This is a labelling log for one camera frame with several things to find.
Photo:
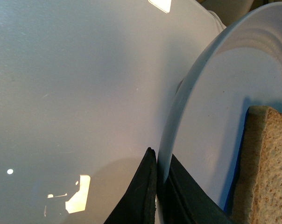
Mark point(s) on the brown bread slice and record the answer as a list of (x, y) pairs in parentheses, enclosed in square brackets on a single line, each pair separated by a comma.
[(258, 193)]

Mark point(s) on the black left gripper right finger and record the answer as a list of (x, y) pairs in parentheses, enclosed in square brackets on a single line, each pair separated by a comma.
[(183, 201)]

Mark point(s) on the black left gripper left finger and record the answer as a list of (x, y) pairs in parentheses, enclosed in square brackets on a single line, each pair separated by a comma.
[(137, 206)]

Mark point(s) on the white round plate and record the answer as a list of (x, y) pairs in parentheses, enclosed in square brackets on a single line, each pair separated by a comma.
[(241, 67)]

